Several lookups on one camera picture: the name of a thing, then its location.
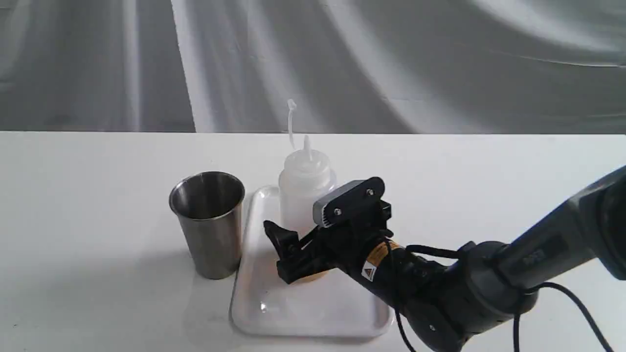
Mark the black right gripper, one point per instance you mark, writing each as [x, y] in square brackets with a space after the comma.
[446, 296]

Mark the plastic squeeze bottle with oil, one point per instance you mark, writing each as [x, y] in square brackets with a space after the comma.
[306, 177]

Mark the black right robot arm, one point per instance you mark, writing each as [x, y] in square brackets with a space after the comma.
[589, 225]

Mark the stainless steel cup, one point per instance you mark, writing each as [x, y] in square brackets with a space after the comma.
[208, 206]

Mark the white rectangular plastic tray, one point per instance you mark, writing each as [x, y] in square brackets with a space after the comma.
[333, 306]

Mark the grey fabric backdrop curtain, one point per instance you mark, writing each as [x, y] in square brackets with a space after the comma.
[351, 66]

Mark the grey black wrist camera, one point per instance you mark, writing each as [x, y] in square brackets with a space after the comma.
[348, 201]

